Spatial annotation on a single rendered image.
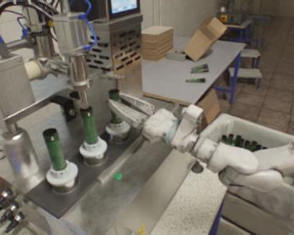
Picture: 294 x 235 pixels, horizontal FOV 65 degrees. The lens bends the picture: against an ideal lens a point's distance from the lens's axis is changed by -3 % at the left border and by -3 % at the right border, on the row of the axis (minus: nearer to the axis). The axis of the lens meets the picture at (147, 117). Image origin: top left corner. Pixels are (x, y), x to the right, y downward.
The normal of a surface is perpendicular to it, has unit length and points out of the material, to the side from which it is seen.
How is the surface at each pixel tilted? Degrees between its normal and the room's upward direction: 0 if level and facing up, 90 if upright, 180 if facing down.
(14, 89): 90
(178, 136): 60
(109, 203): 0
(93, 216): 0
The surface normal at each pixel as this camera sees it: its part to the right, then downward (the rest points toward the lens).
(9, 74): 0.85, 0.25
